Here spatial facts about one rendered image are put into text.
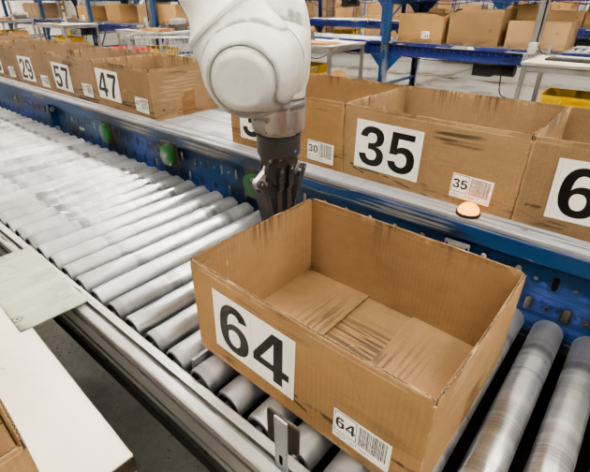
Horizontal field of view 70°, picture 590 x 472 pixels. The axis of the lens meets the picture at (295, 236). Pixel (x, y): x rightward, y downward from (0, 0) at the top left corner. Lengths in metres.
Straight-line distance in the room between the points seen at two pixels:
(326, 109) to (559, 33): 4.29
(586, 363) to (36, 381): 0.85
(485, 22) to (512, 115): 4.22
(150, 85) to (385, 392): 1.31
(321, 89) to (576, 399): 1.04
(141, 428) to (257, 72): 1.35
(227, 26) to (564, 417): 0.67
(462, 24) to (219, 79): 5.03
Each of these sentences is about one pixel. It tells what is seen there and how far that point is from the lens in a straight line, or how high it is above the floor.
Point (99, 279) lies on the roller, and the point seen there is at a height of 0.74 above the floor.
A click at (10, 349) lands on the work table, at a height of 0.75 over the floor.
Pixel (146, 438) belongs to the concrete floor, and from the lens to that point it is 1.60.
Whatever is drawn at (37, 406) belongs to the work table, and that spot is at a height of 0.75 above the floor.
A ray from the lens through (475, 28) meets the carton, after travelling 5.39.
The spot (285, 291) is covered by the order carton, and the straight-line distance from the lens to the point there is 0.83.
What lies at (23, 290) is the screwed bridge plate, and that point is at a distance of 0.99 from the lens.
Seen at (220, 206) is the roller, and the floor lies 0.74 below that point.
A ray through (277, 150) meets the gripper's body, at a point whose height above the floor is 1.04.
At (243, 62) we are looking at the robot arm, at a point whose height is 1.20.
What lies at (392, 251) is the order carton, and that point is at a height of 0.87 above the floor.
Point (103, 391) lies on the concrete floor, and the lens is 1.79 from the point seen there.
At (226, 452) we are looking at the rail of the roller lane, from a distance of 0.66.
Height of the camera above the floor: 1.25
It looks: 29 degrees down
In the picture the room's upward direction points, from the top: straight up
